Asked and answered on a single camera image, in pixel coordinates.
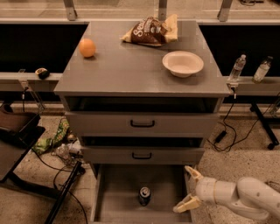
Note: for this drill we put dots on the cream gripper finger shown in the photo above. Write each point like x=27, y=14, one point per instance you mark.
x=189, y=202
x=196, y=175

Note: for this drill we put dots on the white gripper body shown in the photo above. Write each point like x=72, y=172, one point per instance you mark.
x=205, y=189

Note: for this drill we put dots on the blue pepsi can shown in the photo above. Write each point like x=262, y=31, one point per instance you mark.
x=144, y=196

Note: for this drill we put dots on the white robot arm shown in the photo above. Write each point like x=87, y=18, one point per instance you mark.
x=248, y=197

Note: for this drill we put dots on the grey bottom drawer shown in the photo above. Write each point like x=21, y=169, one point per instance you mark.
x=116, y=198

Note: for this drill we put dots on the grey drawer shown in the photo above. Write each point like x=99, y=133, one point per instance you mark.
x=143, y=155
x=132, y=124
x=116, y=198

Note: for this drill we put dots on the grey drawer cabinet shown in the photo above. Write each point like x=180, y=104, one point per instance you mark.
x=123, y=77

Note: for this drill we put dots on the grey middle drawer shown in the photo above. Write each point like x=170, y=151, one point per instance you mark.
x=143, y=155

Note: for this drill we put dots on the grey top drawer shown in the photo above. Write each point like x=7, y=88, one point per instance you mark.
x=132, y=124

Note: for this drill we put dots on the black table leg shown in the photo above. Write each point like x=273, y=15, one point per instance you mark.
x=266, y=122

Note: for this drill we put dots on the white paper bowl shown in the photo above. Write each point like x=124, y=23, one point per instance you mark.
x=182, y=64

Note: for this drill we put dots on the clear water bottle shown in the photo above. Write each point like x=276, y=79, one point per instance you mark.
x=237, y=68

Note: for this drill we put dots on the clear bottle dark cap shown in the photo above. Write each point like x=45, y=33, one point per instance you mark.
x=262, y=70

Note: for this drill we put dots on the crumpled clear plastic bottle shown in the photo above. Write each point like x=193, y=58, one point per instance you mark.
x=69, y=153

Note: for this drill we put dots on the brown chip bag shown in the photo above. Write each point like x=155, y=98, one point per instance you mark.
x=152, y=32

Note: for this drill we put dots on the green snack bag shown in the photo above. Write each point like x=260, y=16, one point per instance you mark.
x=45, y=144

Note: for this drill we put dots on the orange fruit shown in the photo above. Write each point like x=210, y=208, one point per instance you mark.
x=87, y=47

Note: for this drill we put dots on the dark brown tray cart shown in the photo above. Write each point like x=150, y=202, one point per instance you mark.
x=19, y=133

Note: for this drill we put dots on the small black yellow object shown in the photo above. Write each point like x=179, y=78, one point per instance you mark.
x=42, y=73

